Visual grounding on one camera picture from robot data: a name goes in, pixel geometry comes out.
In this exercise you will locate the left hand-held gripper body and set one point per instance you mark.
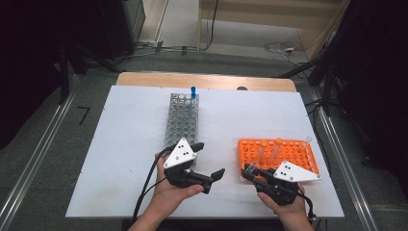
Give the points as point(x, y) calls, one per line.
point(180, 154)

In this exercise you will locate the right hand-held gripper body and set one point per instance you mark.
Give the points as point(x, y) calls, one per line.
point(295, 173)

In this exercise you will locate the orange tube rack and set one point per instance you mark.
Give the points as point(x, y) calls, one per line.
point(292, 150)

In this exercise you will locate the clear plastic tube rack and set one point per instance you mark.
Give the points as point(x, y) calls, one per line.
point(181, 118)

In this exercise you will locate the person's right hand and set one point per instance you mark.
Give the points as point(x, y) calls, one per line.
point(287, 211)

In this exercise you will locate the person's left hand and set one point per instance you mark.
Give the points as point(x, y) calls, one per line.
point(170, 195)

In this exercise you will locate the white board sheet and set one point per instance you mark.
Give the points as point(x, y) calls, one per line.
point(122, 144)

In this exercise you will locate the wooden table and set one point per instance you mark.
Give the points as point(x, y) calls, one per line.
point(192, 80)

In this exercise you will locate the dark round table grommet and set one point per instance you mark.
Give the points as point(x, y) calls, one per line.
point(242, 88)

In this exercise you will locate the black metal stand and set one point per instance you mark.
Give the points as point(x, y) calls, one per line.
point(327, 89)
point(64, 73)

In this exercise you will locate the black curtain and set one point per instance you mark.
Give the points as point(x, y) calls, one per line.
point(378, 80)
point(29, 64)

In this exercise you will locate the black cabinet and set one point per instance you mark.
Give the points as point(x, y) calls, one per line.
point(122, 25)

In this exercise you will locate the aluminium floor rail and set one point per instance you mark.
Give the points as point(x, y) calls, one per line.
point(35, 157)
point(340, 144)

